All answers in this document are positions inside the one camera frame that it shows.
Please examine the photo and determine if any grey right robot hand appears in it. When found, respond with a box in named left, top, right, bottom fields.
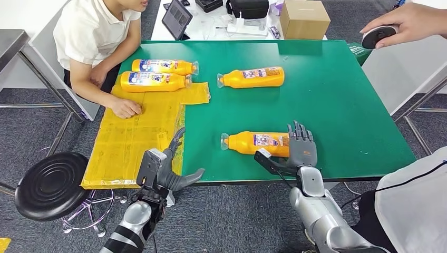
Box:
left=286, top=120, right=318, bottom=168

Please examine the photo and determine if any person's left hand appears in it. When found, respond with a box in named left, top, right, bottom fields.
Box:
left=90, top=64, right=109, bottom=88

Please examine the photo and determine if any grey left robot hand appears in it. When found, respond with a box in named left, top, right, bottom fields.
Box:
left=155, top=126, right=206, bottom=193

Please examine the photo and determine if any person's hand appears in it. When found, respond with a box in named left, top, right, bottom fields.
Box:
left=359, top=2, right=447, bottom=50

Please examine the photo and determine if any person's right hand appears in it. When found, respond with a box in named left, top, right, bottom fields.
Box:
left=110, top=98, right=143, bottom=120

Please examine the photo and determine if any orange plastic bottle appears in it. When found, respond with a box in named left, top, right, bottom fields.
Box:
left=120, top=71, right=193, bottom=93
left=220, top=131, right=290, bottom=158
left=216, top=67, right=285, bottom=89
left=131, top=59, right=200, bottom=76

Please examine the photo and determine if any round black white device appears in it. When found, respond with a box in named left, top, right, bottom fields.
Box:
left=361, top=24, right=400, bottom=50

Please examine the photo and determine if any yellow taped cardboard mat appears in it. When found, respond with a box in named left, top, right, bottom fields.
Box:
left=81, top=82, right=211, bottom=190

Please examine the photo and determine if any person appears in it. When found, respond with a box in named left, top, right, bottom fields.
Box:
left=53, top=0, right=149, bottom=120
left=349, top=145, right=447, bottom=253

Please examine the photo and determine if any green bin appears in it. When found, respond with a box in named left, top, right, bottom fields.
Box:
left=346, top=42, right=372, bottom=67

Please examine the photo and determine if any stainless steel table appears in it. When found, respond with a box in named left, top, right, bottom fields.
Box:
left=0, top=30, right=86, bottom=196

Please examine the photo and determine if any dark tablet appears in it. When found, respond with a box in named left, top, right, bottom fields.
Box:
left=161, top=0, right=193, bottom=41

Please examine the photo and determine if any black round stool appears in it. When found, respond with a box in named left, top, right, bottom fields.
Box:
left=14, top=152, right=128, bottom=239

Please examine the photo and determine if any brown cardboard box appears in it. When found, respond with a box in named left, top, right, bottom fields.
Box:
left=279, top=0, right=331, bottom=41

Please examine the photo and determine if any black tray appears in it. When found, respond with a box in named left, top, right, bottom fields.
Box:
left=194, top=0, right=224, bottom=14

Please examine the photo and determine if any white power strip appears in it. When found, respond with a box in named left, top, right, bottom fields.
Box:
left=226, top=17, right=269, bottom=38

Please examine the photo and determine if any translucent plastic bag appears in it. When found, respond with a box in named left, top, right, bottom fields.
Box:
left=269, top=0, right=285, bottom=17

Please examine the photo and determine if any black bag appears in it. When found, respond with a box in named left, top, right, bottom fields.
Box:
left=225, top=0, right=270, bottom=20

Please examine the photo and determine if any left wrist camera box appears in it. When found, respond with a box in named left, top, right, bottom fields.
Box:
left=136, top=148, right=168, bottom=189

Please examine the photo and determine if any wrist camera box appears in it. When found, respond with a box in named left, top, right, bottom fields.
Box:
left=254, top=148, right=297, bottom=177
left=136, top=148, right=168, bottom=189

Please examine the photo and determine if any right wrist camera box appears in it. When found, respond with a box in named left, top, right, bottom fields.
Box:
left=254, top=148, right=297, bottom=177

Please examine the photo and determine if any steel table frame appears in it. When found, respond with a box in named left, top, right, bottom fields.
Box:
left=394, top=75, right=447, bottom=158

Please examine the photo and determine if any black cable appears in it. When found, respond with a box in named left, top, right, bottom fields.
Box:
left=340, top=160, right=447, bottom=210

